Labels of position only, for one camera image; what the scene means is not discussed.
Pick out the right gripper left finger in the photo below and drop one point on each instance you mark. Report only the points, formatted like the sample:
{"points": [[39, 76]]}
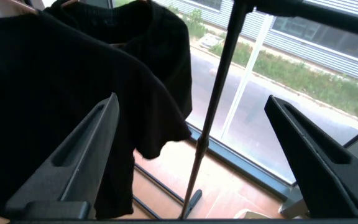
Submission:
{"points": [[79, 165]]}

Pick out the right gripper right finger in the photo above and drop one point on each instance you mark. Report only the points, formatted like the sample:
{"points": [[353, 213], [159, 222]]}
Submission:
{"points": [[322, 168]]}

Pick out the black short-sleeved shirt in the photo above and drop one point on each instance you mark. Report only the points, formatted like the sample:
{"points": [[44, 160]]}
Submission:
{"points": [[42, 77]]}

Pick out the black clothes rack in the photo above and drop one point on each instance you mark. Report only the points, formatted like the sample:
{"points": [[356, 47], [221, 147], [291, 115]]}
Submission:
{"points": [[219, 81]]}

